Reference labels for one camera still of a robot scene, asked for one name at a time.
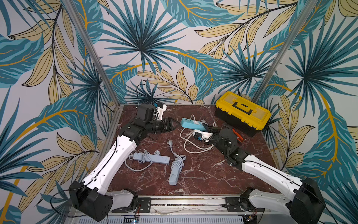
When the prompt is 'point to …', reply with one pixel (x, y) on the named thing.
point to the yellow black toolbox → (243, 114)
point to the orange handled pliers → (239, 138)
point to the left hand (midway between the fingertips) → (175, 127)
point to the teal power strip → (192, 123)
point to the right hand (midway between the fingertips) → (205, 123)
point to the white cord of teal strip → (186, 139)
